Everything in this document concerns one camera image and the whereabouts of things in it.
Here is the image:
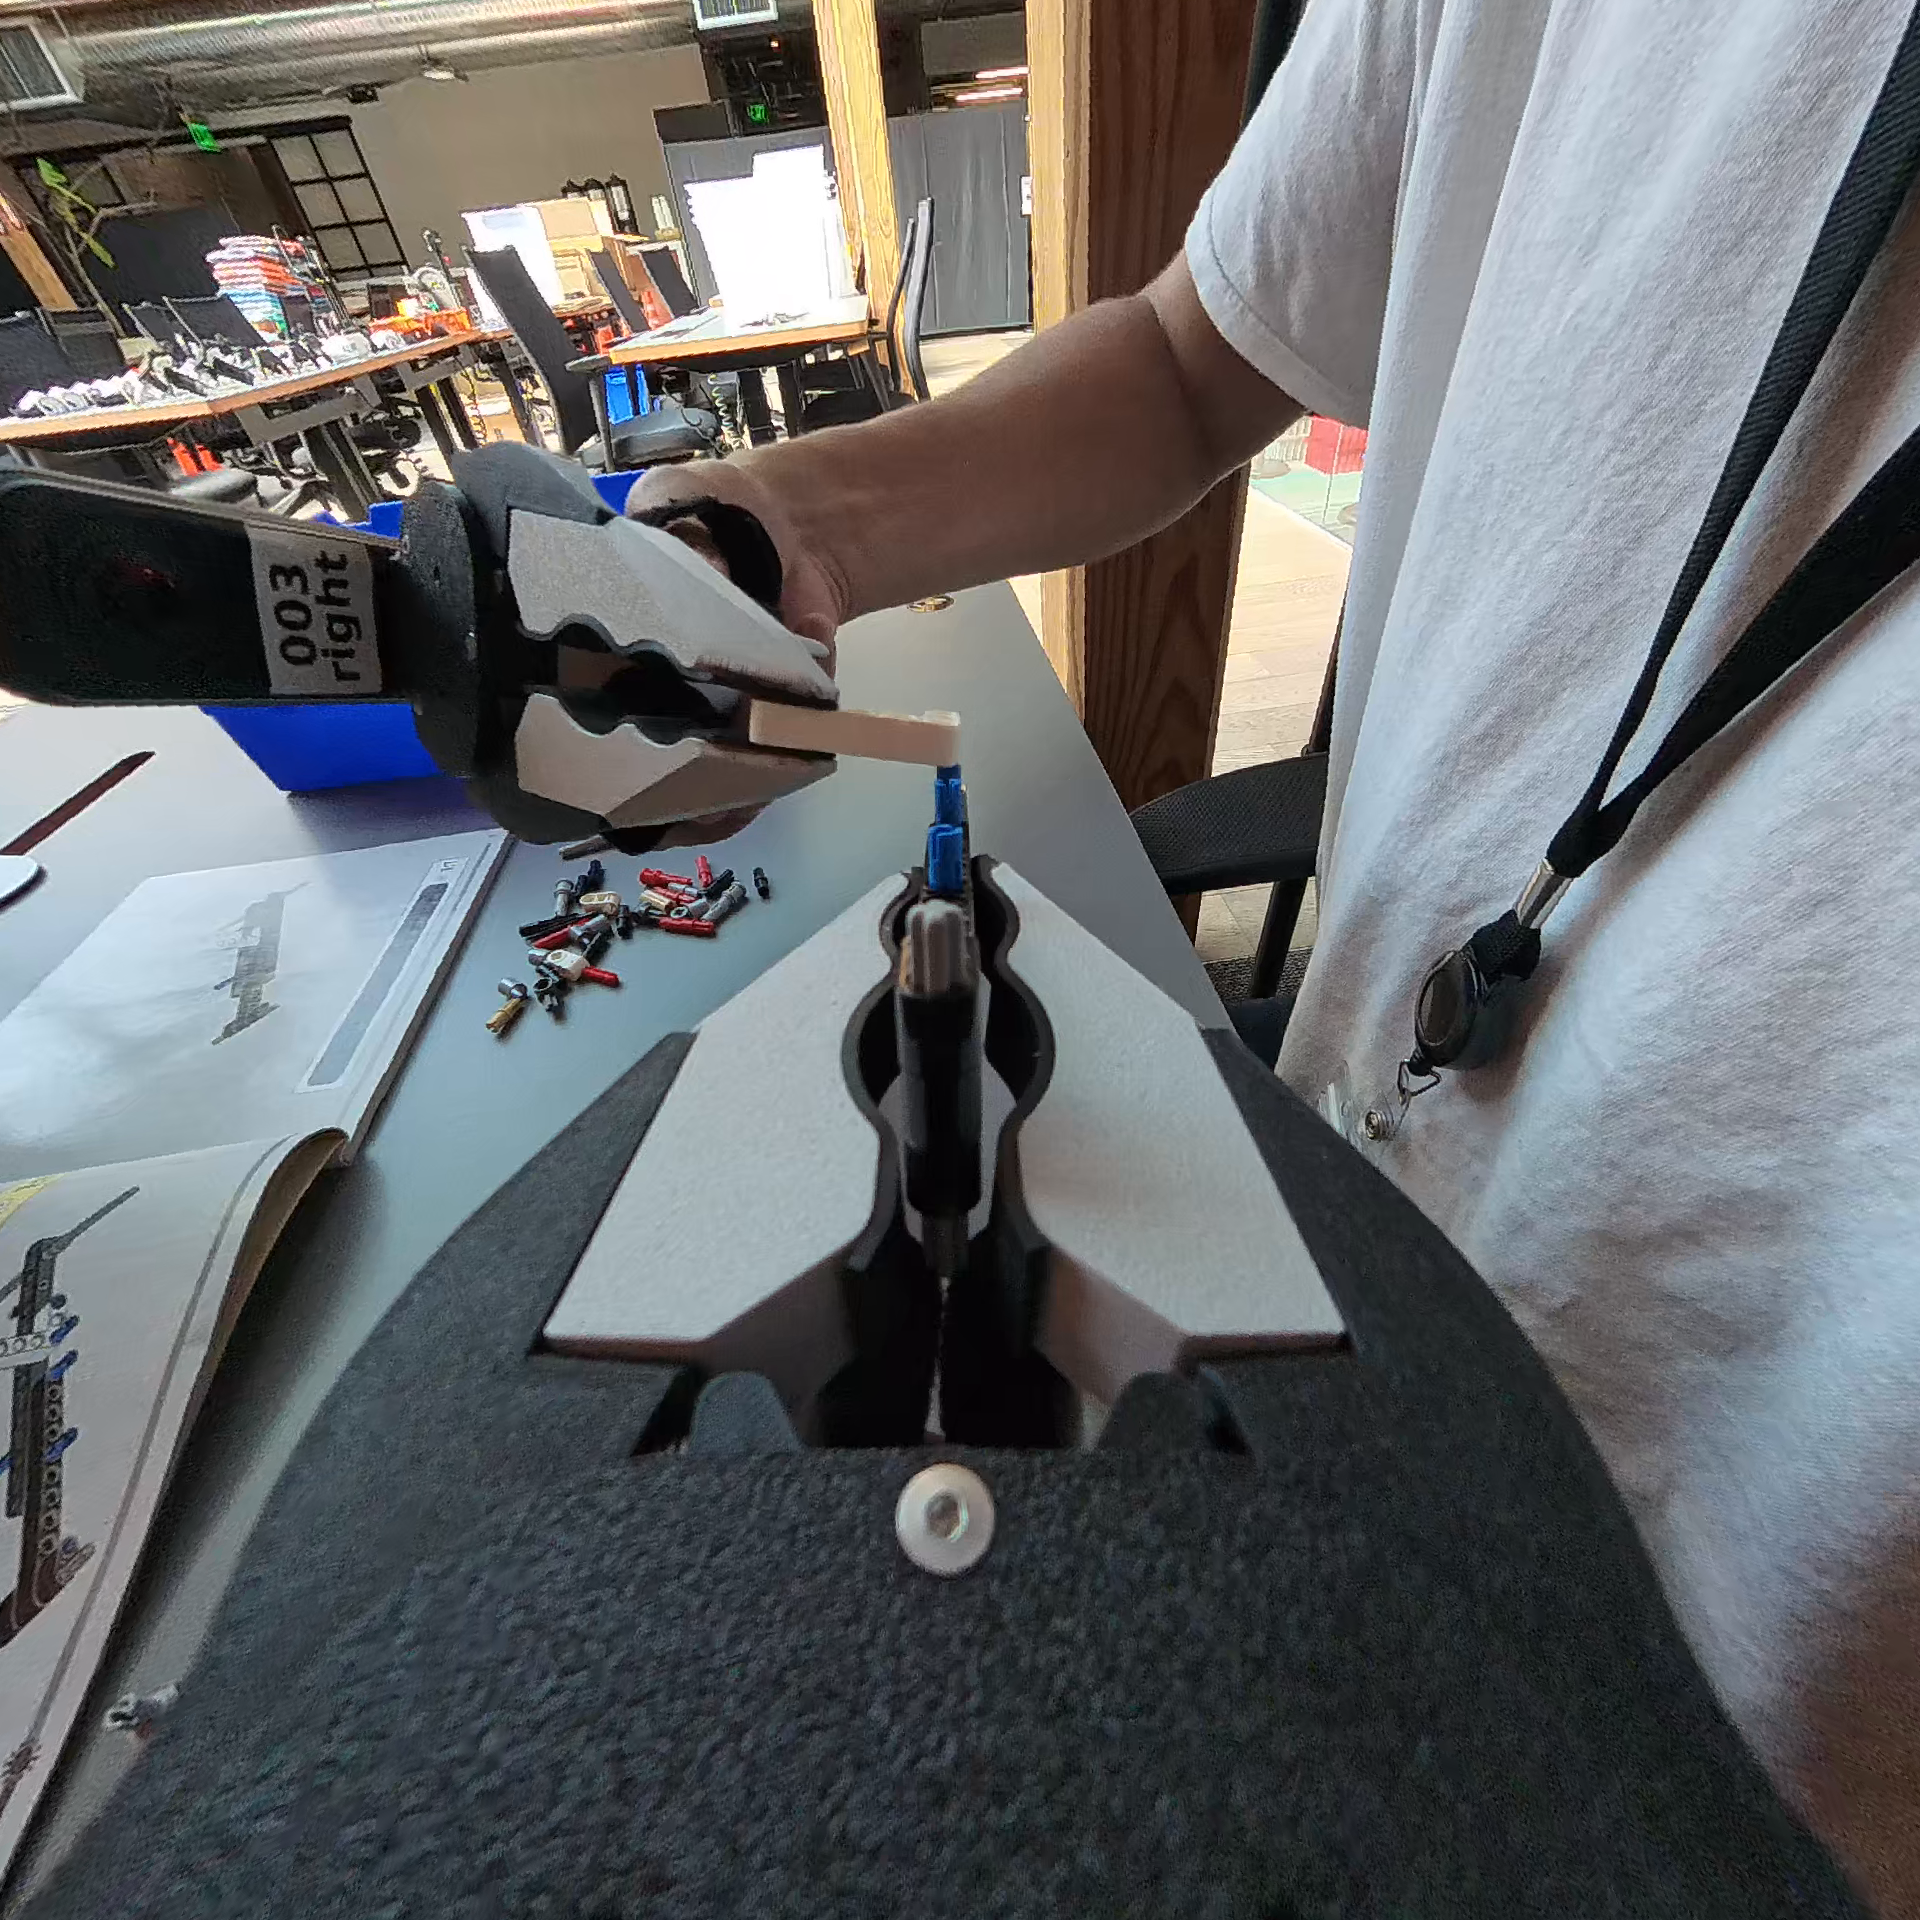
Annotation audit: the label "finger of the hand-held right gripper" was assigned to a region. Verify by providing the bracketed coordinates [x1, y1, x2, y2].
[507, 506, 842, 711]
[514, 693, 840, 831]

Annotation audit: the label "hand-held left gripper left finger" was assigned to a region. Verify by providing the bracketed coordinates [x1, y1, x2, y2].
[541, 866, 944, 1450]

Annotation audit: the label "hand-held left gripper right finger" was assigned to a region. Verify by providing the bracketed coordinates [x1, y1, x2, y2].
[944, 855, 1350, 1455]

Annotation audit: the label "tan building piece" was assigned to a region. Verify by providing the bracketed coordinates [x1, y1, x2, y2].
[746, 703, 962, 769]

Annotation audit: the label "black lego beam blue pins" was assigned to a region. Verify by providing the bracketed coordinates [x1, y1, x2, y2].
[893, 764, 992, 1278]

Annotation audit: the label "person's right forearm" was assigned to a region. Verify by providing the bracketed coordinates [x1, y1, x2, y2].
[750, 282, 1360, 631]

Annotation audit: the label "pile of small lego pins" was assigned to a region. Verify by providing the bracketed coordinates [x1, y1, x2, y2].
[483, 852, 776, 1041]

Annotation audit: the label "dark brown lego beam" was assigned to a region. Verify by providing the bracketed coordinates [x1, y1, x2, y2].
[0, 751, 157, 861]

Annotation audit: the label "lego instruction booklet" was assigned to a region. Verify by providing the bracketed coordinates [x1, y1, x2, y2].
[0, 829, 516, 1855]

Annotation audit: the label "person's right hand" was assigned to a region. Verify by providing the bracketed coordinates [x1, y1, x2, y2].
[627, 456, 860, 684]

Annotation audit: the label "long cluttered wooden desk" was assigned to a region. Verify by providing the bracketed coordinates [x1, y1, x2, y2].
[0, 322, 505, 520]

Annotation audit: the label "blue plastic bin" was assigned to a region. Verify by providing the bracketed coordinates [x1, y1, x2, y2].
[199, 472, 650, 794]

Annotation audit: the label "wooden desk with black legs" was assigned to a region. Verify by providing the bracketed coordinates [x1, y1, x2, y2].
[604, 292, 889, 444]

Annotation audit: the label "black high-back office chair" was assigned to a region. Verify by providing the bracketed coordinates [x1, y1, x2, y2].
[463, 240, 726, 470]

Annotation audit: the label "stack of colourful boxes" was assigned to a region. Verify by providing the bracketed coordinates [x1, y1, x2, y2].
[206, 233, 331, 344]

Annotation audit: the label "black mesh chair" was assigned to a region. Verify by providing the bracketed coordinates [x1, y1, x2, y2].
[1129, 746, 1334, 1004]

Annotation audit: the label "white board panel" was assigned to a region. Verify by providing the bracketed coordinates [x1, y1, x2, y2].
[683, 143, 842, 313]

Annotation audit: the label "green potted plant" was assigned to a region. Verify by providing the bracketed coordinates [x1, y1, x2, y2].
[32, 155, 122, 311]

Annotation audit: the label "person in white shirt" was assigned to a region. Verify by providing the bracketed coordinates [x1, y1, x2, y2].
[1184, 0, 1920, 1920]

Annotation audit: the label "slim wooden post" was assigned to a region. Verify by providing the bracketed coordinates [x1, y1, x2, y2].
[810, 0, 902, 311]

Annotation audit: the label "wide wooden post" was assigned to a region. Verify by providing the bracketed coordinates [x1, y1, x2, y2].
[1026, 0, 1260, 812]

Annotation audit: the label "black lanyard with badge reel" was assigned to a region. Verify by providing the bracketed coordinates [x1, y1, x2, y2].
[1356, 0, 1920, 1151]

